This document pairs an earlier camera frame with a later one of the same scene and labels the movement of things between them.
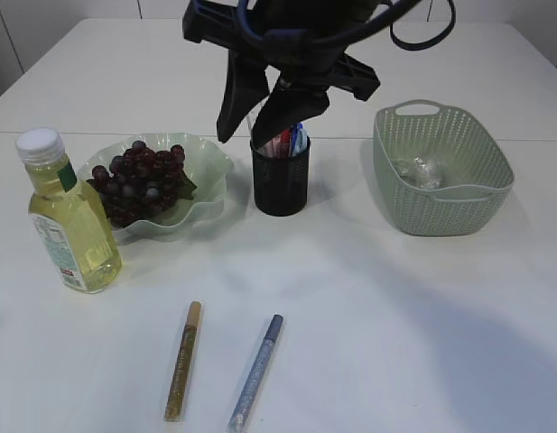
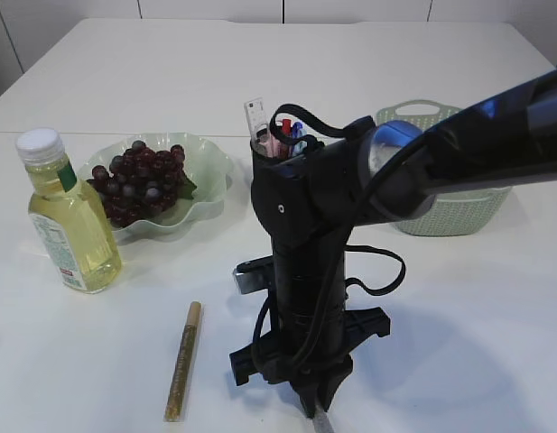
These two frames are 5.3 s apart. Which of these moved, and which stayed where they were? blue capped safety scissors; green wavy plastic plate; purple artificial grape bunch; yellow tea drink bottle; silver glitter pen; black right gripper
Moved: black right gripper; silver glitter pen
Stayed: yellow tea drink bottle; blue capped safety scissors; green wavy plastic plate; purple artificial grape bunch
